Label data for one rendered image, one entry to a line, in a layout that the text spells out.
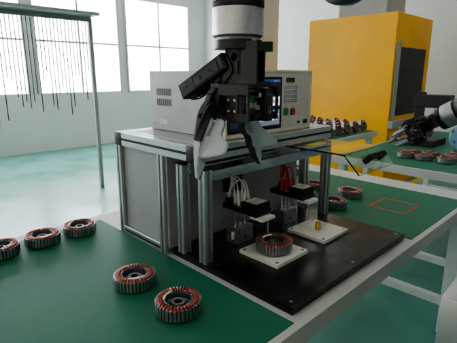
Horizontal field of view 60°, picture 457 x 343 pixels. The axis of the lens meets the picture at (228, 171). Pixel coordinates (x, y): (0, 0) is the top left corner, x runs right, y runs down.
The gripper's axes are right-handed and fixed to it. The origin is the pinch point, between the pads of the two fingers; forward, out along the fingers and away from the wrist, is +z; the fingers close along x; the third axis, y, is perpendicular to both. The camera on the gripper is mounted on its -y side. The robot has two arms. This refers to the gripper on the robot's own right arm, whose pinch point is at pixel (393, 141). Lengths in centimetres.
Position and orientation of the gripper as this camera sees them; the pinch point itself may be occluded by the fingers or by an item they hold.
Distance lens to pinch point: 152.4
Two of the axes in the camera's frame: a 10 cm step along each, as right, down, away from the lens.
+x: 4.2, 9.0, -1.0
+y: -7.4, 2.8, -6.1
